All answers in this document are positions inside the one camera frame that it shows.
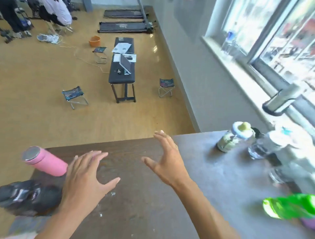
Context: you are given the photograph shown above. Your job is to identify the person's right hand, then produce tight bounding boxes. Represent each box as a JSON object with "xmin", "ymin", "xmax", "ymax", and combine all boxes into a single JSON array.
[{"xmin": 141, "ymin": 130, "xmax": 193, "ymax": 190}]

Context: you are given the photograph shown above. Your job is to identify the person's left hand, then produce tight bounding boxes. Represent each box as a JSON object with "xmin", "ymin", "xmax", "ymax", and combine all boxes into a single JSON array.
[{"xmin": 60, "ymin": 150, "xmax": 121, "ymax": 214}]

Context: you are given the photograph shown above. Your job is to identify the person's right forearm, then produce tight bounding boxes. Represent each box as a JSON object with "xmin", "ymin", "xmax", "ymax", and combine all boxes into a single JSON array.
[{"xmin": 172, "ymin": 180, "xmax": 241, "ymax": 239}]

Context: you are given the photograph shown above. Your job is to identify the person's left forearm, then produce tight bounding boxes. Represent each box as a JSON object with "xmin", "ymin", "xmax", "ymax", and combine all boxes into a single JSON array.
[{"xmin": 34, "ymin": 208, "xmax": 83, "ymax": 239}]

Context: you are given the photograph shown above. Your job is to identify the pink insulated bottle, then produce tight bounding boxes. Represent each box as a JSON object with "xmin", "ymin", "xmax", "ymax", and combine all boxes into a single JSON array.
[{"xmin": 22, "ymin": 146, "xmax": 68, "ymax": 177}]

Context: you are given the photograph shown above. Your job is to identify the folding stool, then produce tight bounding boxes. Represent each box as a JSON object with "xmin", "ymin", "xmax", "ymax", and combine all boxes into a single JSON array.
[
  {"xmin": 93, "ymin": 46, "xmax": 108, "ymax": 64},
  {"xmin": 62, "ymin": 86, "xmax": 89, "ymax": 110},
  {"xmin": 158, "ymin": 78, "xmax": 175, "ymax": 98}
]

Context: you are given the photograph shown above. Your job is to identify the black bag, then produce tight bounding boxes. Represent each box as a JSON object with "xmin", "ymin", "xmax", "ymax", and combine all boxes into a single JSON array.
[{"xmin": 0, "ymin": 179, "xmax": 62, "ymax": 217}]

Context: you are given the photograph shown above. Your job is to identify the black padded bench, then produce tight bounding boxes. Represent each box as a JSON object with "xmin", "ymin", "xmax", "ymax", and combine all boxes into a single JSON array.
[{"xmin": 108, "ymin": 37, "xmax": 136, "ymax": 103}]

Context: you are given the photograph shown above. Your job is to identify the grey open laptop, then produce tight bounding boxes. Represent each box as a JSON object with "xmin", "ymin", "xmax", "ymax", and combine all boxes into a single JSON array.
[{"xmin": 120, "ymin": 53, "xmax": 132, "ymax": 75}]

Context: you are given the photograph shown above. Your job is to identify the white paper sheet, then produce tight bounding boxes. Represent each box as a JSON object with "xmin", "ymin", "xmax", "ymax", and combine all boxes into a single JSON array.
[
  {"xmin": 113, "ymin": 53, "xmax": 137, "ymax": 63},
  {"xmin": 112, "ymin": 42, "xmax": 132, "ymax": 54}
]

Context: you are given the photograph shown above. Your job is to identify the clear plastic water bottle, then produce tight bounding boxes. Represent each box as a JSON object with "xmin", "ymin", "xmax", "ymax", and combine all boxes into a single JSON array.
[
  {"xmin": 268, "ymin": 141, "xmax": 315, "ymax": 195},
  {"xmin": 248, "ymin": 130, "xmax": 289, "ymax": 160}
]

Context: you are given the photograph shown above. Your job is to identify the black treadmill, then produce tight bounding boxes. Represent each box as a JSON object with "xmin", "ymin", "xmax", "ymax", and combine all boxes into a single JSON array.
[
  {"xmin": 103, "ymin": 9, "xmax": 149, "ymax": 19},
  {"xmin": 97, "ymin": 21, "xmax": 154, "ymax": 34}
]

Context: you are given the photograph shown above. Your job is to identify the bright green bottle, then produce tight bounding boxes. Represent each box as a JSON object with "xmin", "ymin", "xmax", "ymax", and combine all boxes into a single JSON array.
[{"xmin": 262, "ymin": 194, "xmax": 315, "ymax": 220}]

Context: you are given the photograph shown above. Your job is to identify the clear bottle with blue cap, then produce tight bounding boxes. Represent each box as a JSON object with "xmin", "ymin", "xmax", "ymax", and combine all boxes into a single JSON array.
[{"xmin": 221, "ymin": 29, "xmax": 239, "ymax": 54}]

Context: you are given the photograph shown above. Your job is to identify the white crumpled cloth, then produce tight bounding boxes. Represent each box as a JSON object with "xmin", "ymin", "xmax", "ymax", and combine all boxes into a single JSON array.
[{"xmin": 37, "ymin": 34, "xmax": 60, "ymax": 45}]

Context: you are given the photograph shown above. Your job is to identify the purple object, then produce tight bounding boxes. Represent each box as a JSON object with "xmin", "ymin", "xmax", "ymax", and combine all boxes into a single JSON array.
[{"xmin": 301, "ymin": 218, "xmax": 315, "ymax": 231}]

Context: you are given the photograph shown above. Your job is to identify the thin floor cable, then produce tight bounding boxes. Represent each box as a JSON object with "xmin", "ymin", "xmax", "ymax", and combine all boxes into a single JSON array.
[{"xmin": 59, "ymin": 45, "xmax": 110, "ymax": 74}]

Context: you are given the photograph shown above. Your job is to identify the grey window frame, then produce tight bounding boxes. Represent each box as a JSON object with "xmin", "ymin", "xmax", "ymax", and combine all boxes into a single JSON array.
[{"xmin": 202, "ymin": 0, "xmax": 315, "ymax": 143}]

